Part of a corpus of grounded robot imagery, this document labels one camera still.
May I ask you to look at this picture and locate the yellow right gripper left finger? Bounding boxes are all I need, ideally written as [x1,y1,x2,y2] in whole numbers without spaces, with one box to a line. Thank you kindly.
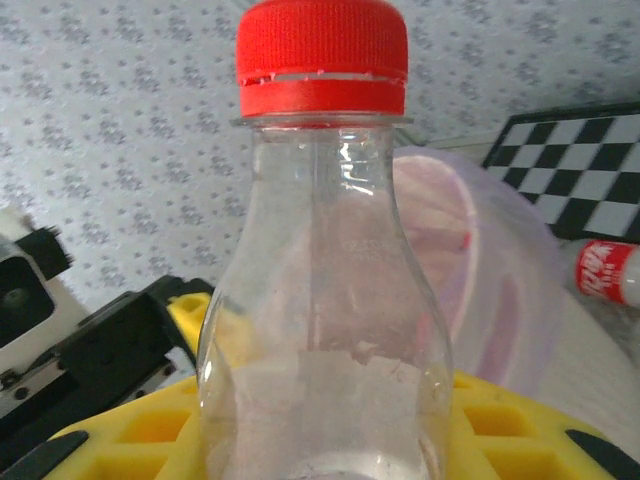
[0,374,211,480]

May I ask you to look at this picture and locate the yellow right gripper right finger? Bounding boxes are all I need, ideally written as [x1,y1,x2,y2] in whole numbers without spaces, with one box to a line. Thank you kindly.
[434,369,640,480]

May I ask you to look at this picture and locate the clear cola bottle red label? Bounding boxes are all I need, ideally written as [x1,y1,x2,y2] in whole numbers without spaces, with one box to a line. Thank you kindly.
[564,238,640,307]

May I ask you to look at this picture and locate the clear bottle with red cap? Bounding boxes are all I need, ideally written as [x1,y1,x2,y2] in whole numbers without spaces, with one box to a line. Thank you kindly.
[196,0,456,480]

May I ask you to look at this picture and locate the purple translucent bin liner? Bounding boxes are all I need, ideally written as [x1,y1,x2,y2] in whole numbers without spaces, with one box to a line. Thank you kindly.
[389,144,569,396]

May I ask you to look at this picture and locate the black white checkerboard panel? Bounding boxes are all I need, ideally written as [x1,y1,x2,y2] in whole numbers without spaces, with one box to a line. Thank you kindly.
[482,101,640,246]

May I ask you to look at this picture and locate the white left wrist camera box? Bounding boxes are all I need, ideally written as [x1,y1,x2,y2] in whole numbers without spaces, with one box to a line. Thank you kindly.
[0,204,86,351]

